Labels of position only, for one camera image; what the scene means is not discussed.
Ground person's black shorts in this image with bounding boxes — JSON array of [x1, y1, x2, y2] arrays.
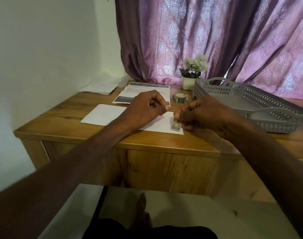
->
[[82, 218, 218, 239]]

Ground purple patterned curtain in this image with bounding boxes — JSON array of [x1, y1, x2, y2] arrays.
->
[[114, 0, 303, 101]]

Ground blank white paper sheets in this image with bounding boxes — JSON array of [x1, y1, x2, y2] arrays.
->
[[79, 81, 120, 95]]

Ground roll of stamps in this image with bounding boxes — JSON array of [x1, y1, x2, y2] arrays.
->
[[172, 93, 189, 103]]

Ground person's right forearm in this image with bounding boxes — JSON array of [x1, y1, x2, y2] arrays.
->
[[217, 117, 303, 239]]

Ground white potted flower plant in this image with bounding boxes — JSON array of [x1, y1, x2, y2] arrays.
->
[[179, 54, 209, 90]]

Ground white envelope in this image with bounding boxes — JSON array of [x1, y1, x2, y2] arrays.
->
[[81, 104, 184, 135]]

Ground grey perforated plastic basket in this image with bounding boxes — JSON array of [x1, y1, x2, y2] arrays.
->
[[193, 77, 303, 134]]

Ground person's right hand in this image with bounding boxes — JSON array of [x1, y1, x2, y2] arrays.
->
[[173, 97, 242, 140]]

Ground person's foot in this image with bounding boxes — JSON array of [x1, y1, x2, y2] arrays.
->
[[131, 193, 153, 230]]

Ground printed paper sheet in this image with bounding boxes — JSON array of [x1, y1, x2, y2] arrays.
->
[[112, 81, 171, 107]]

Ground person's left hand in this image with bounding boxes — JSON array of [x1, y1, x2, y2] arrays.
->
[[124, 90, 171, 130]]

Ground person's left forearm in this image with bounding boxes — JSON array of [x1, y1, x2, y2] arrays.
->
[[0, 114, 135, 239]]

